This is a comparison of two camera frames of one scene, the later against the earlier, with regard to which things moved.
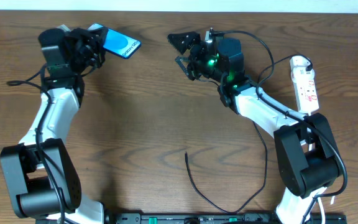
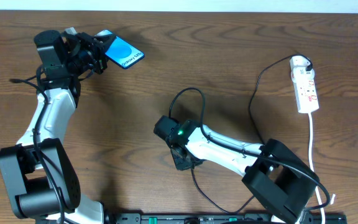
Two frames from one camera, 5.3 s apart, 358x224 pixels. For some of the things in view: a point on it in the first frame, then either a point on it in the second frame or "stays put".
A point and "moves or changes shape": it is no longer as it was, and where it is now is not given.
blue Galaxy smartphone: (117, 43) moves or changes shape
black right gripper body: (193, 56) -> (183, 160)
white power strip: (306, 94) stays put
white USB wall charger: (299, 73) stays put
